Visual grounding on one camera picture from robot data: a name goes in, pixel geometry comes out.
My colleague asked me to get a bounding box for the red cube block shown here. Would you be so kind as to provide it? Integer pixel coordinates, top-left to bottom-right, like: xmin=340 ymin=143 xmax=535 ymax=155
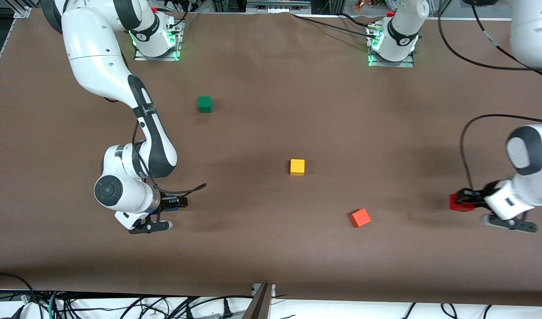
xmin=449 ymin=194 xmax=475 ymax=212

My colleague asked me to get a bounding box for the brown table cover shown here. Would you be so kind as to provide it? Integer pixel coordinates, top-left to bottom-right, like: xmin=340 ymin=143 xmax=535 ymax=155
xmin=0 ymin=9 xmax=542 ymax=306

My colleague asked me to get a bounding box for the orange cube block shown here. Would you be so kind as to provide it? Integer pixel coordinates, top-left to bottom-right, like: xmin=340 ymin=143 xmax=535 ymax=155
xmin=349 ymin=208 xmax=372 ymax=228

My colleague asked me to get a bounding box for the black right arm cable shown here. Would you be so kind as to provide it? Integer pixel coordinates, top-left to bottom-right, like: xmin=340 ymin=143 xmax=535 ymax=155
xmin=132 ymin=119 xmax=207 ymax=196

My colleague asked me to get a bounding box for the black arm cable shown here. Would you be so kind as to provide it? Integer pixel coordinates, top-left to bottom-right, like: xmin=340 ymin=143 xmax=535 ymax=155
xmin=460 ymin=114 xmax=542 ymax=192
xmin=437 ymin=0 xmax=542 ymax=84
xmin=132 ymin=119 xmax=207 ymax=196

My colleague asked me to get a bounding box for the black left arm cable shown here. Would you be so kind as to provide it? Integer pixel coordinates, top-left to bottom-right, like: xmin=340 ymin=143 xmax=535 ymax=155
xmin=437 ymin=0 xmax=542 ymax=84
xmin=460 ymin=114 xmax=542 ymax=192

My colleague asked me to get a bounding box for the metal frame post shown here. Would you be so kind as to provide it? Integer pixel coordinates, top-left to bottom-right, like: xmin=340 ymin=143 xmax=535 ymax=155
xmin=242 ymin=284 xmax=276 ymax=319

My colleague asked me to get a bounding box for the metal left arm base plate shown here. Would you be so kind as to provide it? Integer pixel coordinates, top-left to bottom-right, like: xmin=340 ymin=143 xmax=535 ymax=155
xmin=368 ymin=26 xmax=415 ymax=68

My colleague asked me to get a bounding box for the black looped floor cable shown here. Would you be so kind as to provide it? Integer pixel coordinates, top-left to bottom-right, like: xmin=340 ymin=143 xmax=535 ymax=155
xmin=0 ymin=272 xmax=38 ymax=307

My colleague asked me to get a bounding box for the black base cable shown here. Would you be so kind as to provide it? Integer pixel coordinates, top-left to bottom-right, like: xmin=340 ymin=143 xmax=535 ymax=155
xmin=292 ymin=13 xmax=379 ymax=39

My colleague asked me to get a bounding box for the aluminium frame rail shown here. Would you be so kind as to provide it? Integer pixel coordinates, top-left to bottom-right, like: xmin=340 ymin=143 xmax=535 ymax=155
xmin=247 ymin=0 xmax=311 ymax=13

